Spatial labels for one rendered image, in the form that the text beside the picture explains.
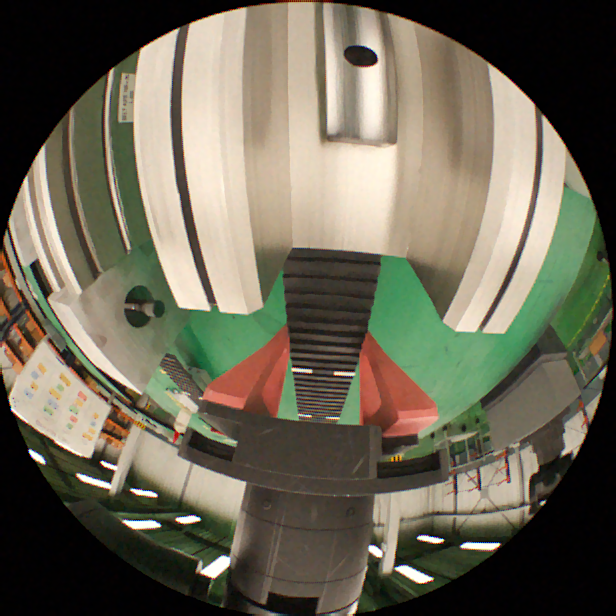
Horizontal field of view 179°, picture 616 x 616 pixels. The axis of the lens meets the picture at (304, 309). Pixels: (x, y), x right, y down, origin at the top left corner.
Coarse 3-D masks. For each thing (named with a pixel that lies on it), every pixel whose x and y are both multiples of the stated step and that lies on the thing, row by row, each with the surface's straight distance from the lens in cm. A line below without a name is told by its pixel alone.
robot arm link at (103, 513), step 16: (80, 512) 12; (96, 512) 12; (96, 528) 11; (112, 528) 12; (128, 528) 12; (112, 544) 11; (128, 544) 11; (144, 544) 11; (160, 544) 12; (128, 560) 11; (144, 560) 11; (160, 560) 11; (176, 560) 11; (192, 560) 11; (160, 576) 10; (176, 576) 10; (192, 576) 10
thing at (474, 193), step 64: (192, 64) 5; (256, 64) 5; (320, 64) 8; (384, 64) 7; (448, 64) 7; (192, 128) 4; (256, 128) 4; (320, 128) 7; (384, 128) 6; (448, 128) 6; (512, 128) 5; (192, 192) 4; (256, 192) 4; (320, 192) 7; (384, 192) 7; (448, 192) 6; (512, 192) 5; (192, 256) 4; (256, 256) 4; (448, 256) 5; (512, 256) 5; (448, 320) 5; (512, 320) 7
